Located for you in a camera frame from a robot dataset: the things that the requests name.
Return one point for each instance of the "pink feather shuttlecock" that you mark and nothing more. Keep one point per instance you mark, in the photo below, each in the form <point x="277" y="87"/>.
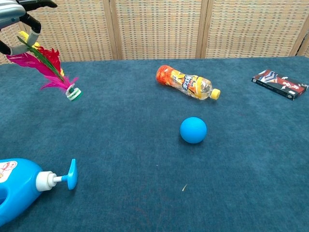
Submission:
<point x="51" y="70"/>

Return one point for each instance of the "blue carpet table cover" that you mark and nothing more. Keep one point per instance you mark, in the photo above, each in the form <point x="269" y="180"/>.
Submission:
<point x="144" y="157"/>

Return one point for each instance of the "blue ball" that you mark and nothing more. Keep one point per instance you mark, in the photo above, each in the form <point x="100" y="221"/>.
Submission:
<point x="193" y="130"/>

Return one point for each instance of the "woven rattan folding screen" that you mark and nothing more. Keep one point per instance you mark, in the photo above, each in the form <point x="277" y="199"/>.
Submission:
<point x="159" y="26"/>

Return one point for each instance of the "black red card box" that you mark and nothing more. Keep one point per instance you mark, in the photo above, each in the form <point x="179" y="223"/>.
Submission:
<point x="280" y="83"/>

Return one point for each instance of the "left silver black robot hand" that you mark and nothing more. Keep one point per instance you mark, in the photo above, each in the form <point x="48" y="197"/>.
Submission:
<point x="19" y="19"/>

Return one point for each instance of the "orange drink plastic bottle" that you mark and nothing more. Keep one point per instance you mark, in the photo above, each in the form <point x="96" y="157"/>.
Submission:
<point x="186" y="82"/>

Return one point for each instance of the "blue pump detergent bottle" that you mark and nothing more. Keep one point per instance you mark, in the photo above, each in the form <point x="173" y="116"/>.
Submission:
<point x="26" y="191"/>

